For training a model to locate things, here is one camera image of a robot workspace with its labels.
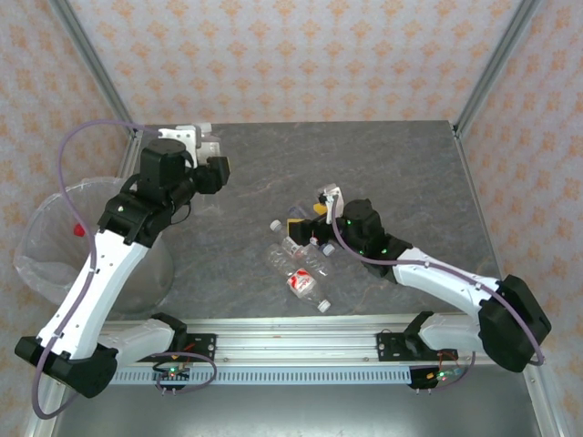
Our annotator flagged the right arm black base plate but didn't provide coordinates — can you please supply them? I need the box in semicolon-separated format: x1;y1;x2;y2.
376;331;459;363

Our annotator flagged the clear bottle red white label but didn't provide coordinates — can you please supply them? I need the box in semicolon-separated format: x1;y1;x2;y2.
269;219;331;279
265;243;332;315

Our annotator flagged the aluminium mounting rail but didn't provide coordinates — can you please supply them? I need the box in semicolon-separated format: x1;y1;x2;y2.
47;318;546;366

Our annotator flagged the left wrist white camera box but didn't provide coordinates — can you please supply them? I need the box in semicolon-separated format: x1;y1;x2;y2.
158;125;200;156

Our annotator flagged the grey slotted cable duct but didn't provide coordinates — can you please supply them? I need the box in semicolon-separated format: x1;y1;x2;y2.
108;367;462;387

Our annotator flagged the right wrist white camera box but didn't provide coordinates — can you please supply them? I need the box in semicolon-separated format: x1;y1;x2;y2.
318;183;345;207

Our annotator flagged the aluminium frame post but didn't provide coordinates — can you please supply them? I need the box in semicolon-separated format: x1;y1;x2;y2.
453;0;544;138
46;0;139;138

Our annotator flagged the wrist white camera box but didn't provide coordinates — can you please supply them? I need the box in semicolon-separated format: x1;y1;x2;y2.
158;125;200;156
318;183;345;207

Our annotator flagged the bin with clear plastic bag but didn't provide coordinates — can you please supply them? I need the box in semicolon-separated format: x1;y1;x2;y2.
13;176;177;316

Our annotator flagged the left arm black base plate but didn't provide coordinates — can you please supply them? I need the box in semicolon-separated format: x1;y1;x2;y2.
133;332;218;363

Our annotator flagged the aluminium table side rail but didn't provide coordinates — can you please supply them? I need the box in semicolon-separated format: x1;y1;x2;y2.
451;122;521;330
116;126;145;181

